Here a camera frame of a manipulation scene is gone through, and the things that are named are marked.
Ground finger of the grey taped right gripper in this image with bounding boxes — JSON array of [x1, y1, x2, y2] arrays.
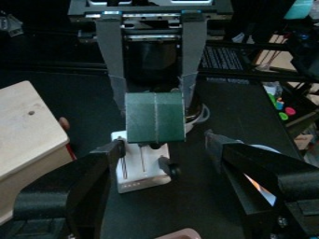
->
[[178, 10, 209, 110], [95, 12, 129, 112]]

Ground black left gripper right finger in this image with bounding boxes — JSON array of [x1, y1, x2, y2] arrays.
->
[[205, 130, 319, 239]]

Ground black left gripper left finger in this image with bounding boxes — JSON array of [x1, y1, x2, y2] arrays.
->
[[12, 139, 127, 239]]

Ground green toy sushi half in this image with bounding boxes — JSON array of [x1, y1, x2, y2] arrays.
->
[[123, 91, 187, 145]]

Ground black and white bowl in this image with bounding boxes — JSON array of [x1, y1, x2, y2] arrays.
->
[[183, 104, 213, 134]]

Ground black keyboard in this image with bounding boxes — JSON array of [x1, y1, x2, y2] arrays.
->
[[199, 46, 246, 72]]

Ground white toy toaster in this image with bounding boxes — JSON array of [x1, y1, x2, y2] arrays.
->
[[110, 130, 182, 194]]

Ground brown round toy piece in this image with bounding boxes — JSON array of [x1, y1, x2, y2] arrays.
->
[[58, 116, 71, 132]]

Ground colourful small toys pile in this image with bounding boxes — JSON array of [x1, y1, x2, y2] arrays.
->
[[266, 92, 298, 121]]

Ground light wooden box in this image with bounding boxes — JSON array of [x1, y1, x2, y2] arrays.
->
[[0, 79, 75, 226]]

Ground pink toy piece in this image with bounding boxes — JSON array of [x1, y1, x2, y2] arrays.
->
[[155, 227, 203, 239]]

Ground teal plastic container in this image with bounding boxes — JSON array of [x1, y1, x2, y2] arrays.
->
[[283, 0, 315, 21]]

